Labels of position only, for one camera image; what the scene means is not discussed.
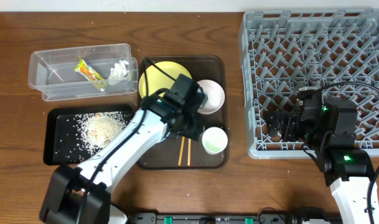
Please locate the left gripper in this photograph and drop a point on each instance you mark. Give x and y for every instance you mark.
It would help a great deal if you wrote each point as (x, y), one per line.
(198, 132)

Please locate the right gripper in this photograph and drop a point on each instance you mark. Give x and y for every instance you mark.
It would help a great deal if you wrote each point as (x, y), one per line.
(290, 126)

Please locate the pink white bowl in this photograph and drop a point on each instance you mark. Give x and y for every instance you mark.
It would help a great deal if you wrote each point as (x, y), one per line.
(215, 96)

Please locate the small green white cup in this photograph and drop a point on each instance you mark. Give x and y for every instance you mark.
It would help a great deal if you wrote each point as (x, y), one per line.
(214, 140)

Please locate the white tissue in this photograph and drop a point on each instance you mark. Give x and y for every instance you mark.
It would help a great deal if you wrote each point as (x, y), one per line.
(119, 71)

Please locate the pile of rice grains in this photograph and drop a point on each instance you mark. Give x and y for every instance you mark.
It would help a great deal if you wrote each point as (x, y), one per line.
(80, 136)

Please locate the green orange snack wrapper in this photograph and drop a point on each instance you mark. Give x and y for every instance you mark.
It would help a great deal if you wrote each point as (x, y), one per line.
(91, 75)

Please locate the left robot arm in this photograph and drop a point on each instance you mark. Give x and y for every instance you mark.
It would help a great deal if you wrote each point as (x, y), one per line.
(83, 194)

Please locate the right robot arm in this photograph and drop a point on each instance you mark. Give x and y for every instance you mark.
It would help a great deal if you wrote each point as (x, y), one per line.
(326, 125)

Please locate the grey dishwasher rack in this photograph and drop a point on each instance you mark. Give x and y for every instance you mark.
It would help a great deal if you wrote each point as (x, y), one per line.
(283, 51)

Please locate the black waste tray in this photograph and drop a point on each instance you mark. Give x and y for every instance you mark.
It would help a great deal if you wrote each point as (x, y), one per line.
(52, 121)

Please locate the left wooden chopstick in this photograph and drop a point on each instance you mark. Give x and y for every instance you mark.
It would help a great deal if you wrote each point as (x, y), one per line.
(181, 151)

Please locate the yellow plate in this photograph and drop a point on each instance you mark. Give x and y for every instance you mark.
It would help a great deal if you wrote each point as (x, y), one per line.
(157, 79)

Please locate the dark brown serving tray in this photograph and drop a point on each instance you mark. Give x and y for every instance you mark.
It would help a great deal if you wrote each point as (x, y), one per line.
(165, 155)

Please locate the clear plastic bin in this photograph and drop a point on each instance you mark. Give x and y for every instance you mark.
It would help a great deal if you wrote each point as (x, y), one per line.
(52, 72)

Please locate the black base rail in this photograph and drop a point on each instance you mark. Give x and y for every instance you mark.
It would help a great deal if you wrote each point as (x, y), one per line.
(264, 217)

